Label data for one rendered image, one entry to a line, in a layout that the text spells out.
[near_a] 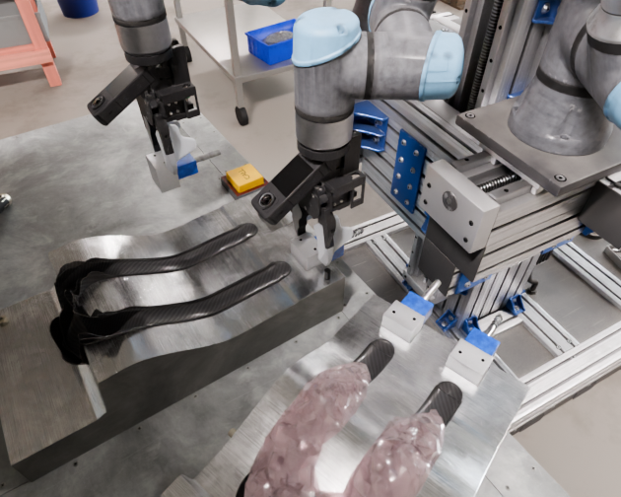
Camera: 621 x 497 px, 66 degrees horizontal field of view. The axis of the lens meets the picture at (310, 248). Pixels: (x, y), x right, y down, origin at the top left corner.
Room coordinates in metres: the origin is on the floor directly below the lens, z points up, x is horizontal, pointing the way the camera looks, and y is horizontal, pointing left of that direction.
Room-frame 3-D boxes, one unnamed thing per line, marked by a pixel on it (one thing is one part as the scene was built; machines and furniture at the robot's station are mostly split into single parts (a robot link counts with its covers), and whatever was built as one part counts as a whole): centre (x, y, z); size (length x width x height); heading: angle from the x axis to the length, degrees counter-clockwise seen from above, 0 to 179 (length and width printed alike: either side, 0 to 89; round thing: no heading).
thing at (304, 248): (0.56, -0.04, 0.89); 0.13 x 0.05 x 0.05; 123
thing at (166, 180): (0.73, 0.23, 0.93); 0.13 x 0.05 x 0.05; 124
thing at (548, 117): (0.67, -0.40, 1.09); 0.15 x 0.15 x 0.10
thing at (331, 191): (0.55, -0.02, 1.04); 0.09 x 0.08 x 0.12; 124
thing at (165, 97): (0.72, 0.24, 1.09); 0.09 x 0.08 x 0.12; 123
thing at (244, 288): (0.46, 0.21, 0.92); 0.35 x 0.16 x 0.09; 123
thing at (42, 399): (0.46, 0.23, 0.87); 0.50 x 0.26 x 0.14; 123
